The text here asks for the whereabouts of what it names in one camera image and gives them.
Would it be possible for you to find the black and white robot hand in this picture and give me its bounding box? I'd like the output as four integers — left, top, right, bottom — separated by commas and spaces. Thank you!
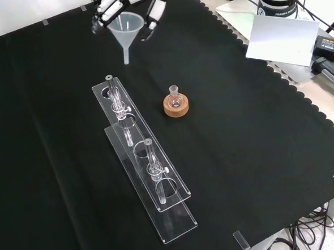
89, 0, 177, 46

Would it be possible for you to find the translucent plastic funnel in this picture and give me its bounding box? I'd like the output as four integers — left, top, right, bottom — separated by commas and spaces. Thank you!
106, 10, 148, 67

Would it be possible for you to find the round-bottom glass flask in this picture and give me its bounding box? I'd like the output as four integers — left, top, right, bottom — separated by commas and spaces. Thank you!
166, 84, 183, 110

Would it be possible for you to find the pale board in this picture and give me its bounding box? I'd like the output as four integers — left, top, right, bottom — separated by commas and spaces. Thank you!
242, 10, 323, 71

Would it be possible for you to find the black cloth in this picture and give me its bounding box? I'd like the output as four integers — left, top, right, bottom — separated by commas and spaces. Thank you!
0, 0, 334, 250

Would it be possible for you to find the black power adapter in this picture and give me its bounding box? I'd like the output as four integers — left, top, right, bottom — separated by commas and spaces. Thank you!
311, 34, 334, 66

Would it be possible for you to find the black clamp tool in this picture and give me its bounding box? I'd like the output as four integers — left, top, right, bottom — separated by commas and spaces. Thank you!
311, 55, 334, 90

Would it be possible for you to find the cork ring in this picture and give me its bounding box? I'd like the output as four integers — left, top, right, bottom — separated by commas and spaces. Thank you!
162, 93, 190, 118

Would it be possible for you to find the black cable bundle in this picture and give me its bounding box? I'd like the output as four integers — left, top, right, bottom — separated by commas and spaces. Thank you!
269, 198, 334, 250

